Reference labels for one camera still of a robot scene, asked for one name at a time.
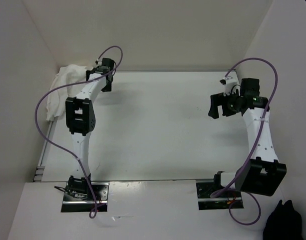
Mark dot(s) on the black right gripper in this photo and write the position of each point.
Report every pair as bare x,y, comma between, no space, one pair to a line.
217,100

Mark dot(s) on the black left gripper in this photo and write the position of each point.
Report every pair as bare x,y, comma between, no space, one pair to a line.
107,88

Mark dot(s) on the white pleated skirt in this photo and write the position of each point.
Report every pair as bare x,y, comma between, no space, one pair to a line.
56,100

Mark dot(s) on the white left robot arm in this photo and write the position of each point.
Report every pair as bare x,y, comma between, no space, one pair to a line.
80,120

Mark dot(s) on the dark folded garment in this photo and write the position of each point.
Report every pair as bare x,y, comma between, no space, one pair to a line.
284,223

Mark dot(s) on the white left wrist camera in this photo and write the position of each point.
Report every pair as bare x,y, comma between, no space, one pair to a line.
98,66

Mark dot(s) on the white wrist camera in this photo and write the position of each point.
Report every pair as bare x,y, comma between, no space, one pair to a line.
98,66
229,83

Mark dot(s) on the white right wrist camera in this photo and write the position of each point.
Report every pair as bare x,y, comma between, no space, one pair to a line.
229,83

